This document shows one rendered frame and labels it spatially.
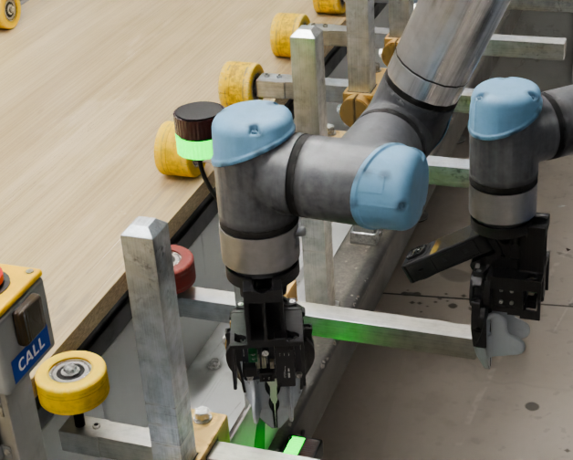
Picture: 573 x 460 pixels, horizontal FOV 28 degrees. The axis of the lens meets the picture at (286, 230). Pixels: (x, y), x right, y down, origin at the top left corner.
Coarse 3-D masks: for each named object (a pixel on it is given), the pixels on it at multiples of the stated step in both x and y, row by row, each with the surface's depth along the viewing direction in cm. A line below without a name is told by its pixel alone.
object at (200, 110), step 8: (192, 104) 133; (200, 104) 132; (208, 104) 132; (216, 104) 132; (176, 112) 131; (184, 112) 131; (192, 112) 130; (200, 112) 130; (208, 112) 130; (216, 112) 130; (192, 120) 129; (200, 160) 134; (200, 168) 134; (208, 184) 135; (216, 200) 136
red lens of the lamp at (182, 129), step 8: (184, 104) 133; (176, 120) 130; (184, 120) 129; (200, 120) 129; (208, 120) 129; (176, 128) 130; (184, 128) 129; (192, 128) 129; (200, 128) 129; (208, 128) 129; (184, 136) 130; (192, 136) 129; (200, 136) 129; (208, 136) 130
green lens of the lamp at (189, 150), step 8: (176, 136) 131; (176, 144) 132; (184, 144) 130; (192, 144) 130; (200, 144) 130; (208, 144) 130; (184, 152) 131; (192, 152) 130; (200, 152) 130; (208, 152) 130
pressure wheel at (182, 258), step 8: (176, 248) 151; (184, 248) 150; (176, 256) 149; (184, 256) 149; (192, 256) 149; (176, 264) 147; (184, 264) 147; (192, 264) 148; (176, 272) 146; (184, 272) 146; (192, 272) 148; (176, 280) 146; (184, 280) 147; (192, 280) 148; (176, 288) 146; (184, 288) 147
